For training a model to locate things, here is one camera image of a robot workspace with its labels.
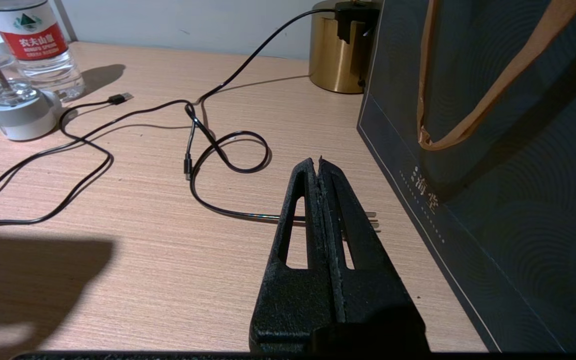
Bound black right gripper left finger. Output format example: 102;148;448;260
249;157;337;353

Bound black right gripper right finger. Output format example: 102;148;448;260
317;156;431;353

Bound brass desk lamp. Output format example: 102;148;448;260
309;0;384;95

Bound water bottle red cap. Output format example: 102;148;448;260
0;0;86;102

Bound black lamp power cord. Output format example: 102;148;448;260
184;7;381;231

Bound black USB cable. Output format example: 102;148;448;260
0;91;200;232

